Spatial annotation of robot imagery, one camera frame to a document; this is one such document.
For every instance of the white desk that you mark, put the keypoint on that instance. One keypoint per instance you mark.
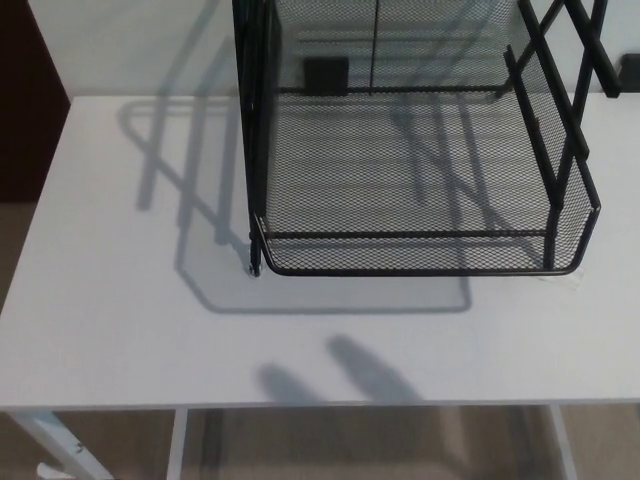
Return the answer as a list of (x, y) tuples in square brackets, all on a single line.
[(125, 325)]

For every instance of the black locker lock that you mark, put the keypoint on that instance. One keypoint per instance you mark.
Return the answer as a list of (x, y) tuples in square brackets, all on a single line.
[(325, 75), (631, 67)]

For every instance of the black metal file rack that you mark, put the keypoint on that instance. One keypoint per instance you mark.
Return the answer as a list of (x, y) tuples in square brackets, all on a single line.
[(248, 125)]

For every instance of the black mesh file tray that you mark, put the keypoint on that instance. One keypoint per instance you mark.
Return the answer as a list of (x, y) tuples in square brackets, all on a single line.
[(400, 252)]

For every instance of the dark red door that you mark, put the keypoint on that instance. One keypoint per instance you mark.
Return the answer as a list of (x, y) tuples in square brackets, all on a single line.
[(25, 100)]

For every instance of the white hook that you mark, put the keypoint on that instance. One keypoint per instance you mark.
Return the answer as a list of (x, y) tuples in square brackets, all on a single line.
[(50, 471)]

